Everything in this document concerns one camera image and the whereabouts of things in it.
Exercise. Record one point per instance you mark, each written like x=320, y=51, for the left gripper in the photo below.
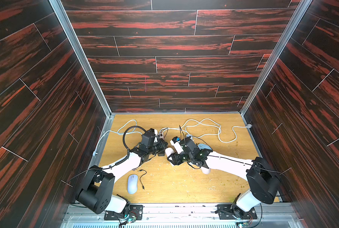
x=162, y=147

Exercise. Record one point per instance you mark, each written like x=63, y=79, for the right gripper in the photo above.
x=175, y=158

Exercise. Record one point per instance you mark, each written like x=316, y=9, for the white mouse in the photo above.
x=132, y=184

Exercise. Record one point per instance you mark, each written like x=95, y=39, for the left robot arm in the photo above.
x=96, y=188

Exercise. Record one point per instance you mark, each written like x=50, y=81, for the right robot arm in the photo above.
x=263, y=182

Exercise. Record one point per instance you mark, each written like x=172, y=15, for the pink mouse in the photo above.
x=169, y=151
x=205, y=170

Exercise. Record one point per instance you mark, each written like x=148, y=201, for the light blue mouse upper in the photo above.
x=202, y=146

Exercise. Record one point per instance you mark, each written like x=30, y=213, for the pink mouse lower right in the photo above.
x=205, y=170

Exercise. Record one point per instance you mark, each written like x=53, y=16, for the black power strip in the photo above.
x=162, y=133

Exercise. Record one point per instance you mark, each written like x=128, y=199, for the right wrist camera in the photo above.
x=175, y=142

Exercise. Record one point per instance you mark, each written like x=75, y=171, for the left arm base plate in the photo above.
x=129, y=214

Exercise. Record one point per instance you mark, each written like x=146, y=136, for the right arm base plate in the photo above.
x=228, y=212

